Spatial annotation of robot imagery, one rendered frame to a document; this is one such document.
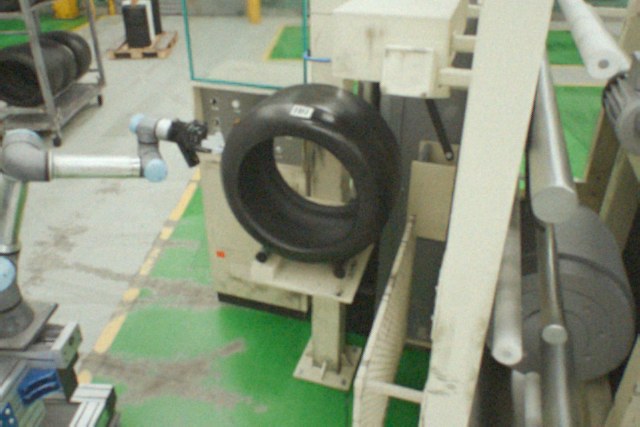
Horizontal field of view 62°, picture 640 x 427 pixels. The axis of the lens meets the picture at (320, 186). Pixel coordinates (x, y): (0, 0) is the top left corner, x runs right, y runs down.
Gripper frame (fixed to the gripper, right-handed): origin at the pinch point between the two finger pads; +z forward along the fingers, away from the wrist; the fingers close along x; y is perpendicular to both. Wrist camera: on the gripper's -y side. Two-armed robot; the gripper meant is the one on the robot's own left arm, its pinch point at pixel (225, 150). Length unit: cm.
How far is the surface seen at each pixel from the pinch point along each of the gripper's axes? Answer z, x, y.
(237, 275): -19, 54, -104
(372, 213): 54, -12, -2
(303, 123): 30.0, -11.5, 21.8
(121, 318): -74, 27, -133
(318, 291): 41, -10, -39
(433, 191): 70, 19, -7
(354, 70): 48, -35, 48
